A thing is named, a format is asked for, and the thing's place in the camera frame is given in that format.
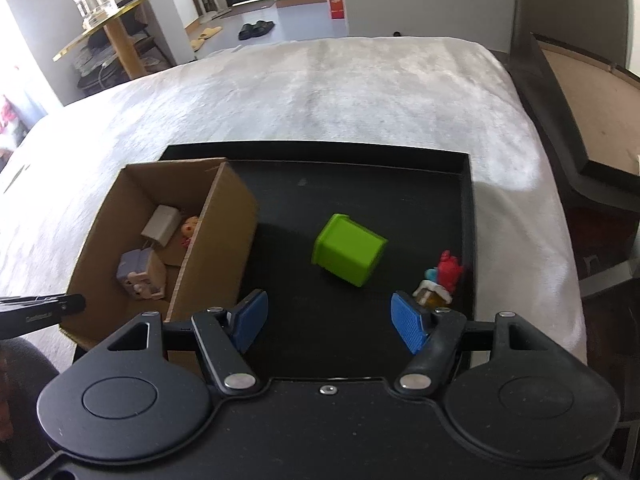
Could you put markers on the yellow round side table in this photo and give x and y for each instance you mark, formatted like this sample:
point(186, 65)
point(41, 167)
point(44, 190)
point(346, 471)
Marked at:
point(122, 45)

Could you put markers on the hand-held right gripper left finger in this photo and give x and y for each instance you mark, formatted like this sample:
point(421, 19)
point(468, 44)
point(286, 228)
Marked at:
point(250, 320)

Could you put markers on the green plastic cup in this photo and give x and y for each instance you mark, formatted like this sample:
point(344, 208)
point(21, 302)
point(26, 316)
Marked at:
point(350, 252)

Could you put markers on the brown cardboard box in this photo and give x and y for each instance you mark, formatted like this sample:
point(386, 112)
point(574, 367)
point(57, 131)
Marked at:
point(220, 240)

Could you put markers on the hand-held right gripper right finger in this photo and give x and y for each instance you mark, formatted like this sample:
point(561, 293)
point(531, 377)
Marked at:
point(410, 322)

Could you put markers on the red pink toy figure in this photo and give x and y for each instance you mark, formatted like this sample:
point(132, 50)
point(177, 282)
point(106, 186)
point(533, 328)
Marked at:
point(450, 269)

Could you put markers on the dark bag under table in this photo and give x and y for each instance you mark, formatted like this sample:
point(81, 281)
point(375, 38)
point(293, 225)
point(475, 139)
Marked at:
point(97, 80)

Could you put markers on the white cabinet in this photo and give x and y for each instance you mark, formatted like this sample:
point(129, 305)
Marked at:
point(172, 20)

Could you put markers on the white charger plug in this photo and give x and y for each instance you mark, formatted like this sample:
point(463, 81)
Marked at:
point(161, 222)

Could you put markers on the small doll figurine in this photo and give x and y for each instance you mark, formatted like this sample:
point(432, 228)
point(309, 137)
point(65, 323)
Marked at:
point(190, 227)

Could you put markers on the pink cloth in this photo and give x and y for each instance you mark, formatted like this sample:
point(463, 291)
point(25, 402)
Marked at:
point(9, 117)

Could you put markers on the purple block toy figure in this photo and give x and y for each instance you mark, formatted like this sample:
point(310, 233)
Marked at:
point(140, 265)

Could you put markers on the black framed board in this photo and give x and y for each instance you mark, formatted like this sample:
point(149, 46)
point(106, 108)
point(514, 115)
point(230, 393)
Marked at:
point(585, 105)

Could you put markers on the black tray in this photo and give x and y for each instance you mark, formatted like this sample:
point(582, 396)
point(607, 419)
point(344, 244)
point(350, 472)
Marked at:
point(320, 195)

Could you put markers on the black slipper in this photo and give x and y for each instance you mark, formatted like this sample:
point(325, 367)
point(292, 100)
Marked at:
point(247, 31)
point(264, 27)

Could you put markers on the yellow slipper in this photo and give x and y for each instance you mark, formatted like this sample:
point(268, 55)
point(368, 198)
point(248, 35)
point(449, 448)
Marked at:
point(198, 42)
point(211, 32)

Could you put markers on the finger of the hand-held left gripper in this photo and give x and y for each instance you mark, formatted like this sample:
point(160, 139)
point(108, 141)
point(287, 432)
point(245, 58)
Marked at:
point(60, 303)

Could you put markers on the grey leaning board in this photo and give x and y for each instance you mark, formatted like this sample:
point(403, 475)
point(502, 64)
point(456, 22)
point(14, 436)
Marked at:
point(570, 5)

